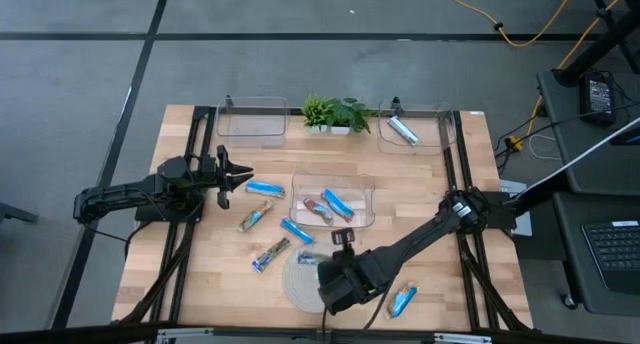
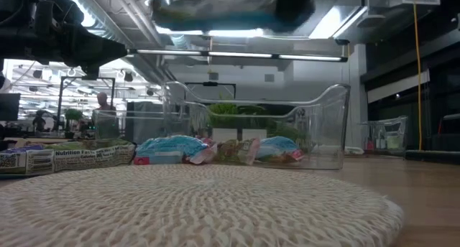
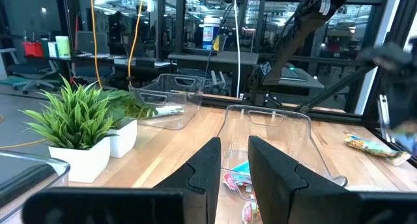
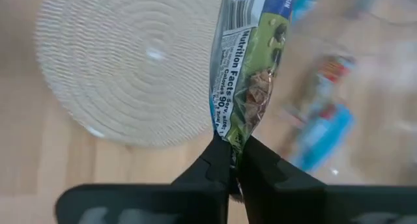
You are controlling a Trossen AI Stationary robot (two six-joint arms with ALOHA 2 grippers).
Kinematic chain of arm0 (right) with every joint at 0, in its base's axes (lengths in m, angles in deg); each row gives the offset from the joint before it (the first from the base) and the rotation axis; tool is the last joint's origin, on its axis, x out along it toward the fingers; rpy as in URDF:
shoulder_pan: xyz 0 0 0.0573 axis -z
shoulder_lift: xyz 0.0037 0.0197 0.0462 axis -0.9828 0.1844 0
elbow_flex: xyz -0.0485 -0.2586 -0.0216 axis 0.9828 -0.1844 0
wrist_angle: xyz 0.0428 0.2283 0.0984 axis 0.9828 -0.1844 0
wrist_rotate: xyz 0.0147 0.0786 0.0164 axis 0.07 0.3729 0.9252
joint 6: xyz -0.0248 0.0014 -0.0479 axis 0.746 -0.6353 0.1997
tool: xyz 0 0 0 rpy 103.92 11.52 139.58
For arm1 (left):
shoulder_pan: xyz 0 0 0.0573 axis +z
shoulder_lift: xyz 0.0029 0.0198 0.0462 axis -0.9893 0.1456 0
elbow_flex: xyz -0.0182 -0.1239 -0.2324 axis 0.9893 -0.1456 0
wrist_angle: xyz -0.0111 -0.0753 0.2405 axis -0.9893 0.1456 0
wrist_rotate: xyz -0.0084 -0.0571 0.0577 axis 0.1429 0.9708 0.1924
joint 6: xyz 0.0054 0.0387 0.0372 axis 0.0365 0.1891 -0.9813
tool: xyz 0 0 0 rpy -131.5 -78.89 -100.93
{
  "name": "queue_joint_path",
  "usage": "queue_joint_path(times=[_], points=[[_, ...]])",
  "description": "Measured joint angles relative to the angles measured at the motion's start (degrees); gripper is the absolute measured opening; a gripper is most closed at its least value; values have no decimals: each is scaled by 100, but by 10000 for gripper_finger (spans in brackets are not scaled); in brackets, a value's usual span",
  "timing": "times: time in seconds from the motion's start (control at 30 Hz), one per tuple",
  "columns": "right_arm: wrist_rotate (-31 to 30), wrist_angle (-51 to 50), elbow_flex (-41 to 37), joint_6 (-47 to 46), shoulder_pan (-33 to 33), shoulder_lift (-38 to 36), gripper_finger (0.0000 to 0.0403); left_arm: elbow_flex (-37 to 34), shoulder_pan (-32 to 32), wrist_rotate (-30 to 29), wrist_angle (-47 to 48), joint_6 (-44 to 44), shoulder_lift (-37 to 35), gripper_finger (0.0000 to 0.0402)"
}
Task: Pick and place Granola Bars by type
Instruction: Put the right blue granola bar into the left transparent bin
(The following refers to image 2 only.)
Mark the black stand frame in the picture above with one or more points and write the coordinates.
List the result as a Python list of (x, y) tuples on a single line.
[(86, 78)]

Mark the blue red granola bar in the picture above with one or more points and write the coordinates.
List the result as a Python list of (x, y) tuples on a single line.
[(276, 146), (169, 146)]

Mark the clear plastic bin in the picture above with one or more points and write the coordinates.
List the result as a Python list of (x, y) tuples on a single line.
[(143, 125), (323, 132), (381, 132)]

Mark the small potted plant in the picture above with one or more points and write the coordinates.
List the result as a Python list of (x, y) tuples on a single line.
[(73, 116)]

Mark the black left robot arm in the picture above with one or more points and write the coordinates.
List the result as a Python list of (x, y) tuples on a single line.
[(21, 38)]

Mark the leafy plant white pot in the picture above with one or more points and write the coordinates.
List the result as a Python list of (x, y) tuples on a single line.
[(253, 135)]

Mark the black monitor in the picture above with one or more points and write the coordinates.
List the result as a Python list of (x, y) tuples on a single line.
[(9, 107)]

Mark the white green granola bar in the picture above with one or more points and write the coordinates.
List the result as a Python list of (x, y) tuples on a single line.
[(237, 152)]

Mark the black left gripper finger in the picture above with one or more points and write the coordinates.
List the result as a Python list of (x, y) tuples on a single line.
[(109, 51)]

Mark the LED light bar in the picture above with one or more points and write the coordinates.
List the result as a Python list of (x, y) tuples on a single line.
[(237, 54)]

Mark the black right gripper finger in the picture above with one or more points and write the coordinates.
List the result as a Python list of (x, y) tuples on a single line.
[(296, 4)]

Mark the black metal rig frame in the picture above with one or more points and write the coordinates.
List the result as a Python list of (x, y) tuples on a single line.
[(431, 157)]

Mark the black bar mount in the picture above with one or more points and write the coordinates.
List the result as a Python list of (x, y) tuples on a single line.
[(210, 84)]

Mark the woven round mat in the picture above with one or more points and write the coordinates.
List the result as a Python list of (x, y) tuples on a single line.
[(179, 211)]

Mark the spiky plant white pot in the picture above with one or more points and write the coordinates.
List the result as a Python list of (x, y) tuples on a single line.
[(224, 134)]

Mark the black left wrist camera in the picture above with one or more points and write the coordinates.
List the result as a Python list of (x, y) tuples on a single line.
[(59, 11)]

